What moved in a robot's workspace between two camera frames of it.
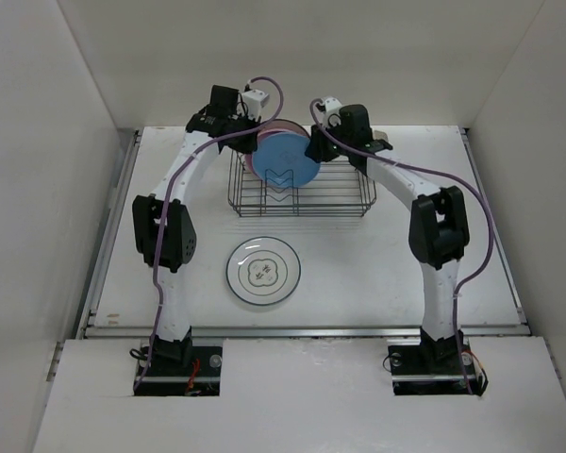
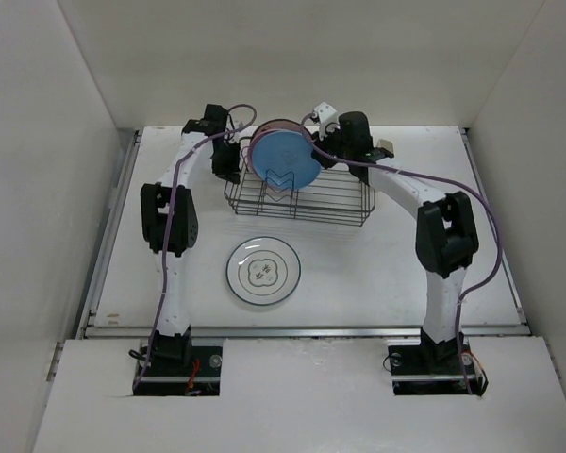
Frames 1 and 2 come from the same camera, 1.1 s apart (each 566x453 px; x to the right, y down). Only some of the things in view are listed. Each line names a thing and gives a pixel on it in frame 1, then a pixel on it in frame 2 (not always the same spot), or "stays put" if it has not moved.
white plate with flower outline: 263,270 stays put
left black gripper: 244,147 → 231,172
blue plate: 280,159 stays put
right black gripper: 317,145 stays put
